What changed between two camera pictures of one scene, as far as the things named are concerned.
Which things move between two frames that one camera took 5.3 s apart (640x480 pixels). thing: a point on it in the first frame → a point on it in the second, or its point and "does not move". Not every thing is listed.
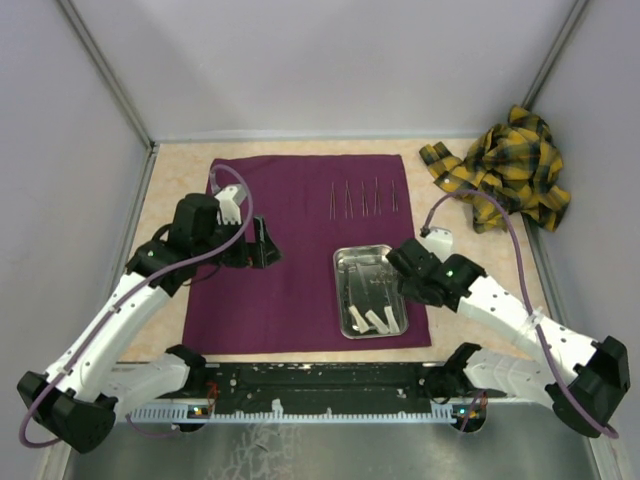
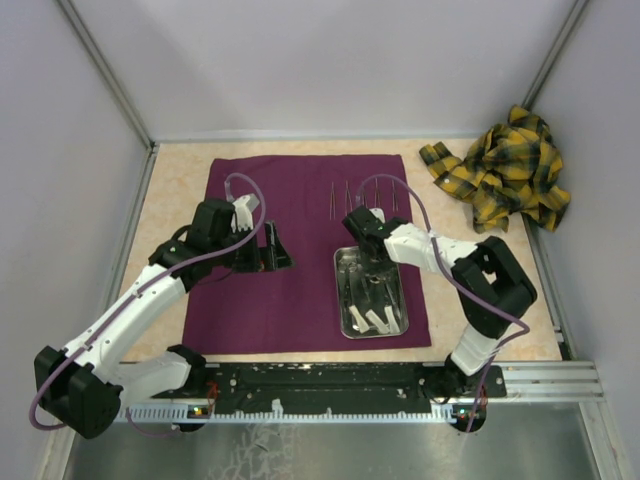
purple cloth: [311, 205] does not move
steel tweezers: [350, 203] does not move
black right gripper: [405, 285] → [377, 269]
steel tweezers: [394, 199] does not move
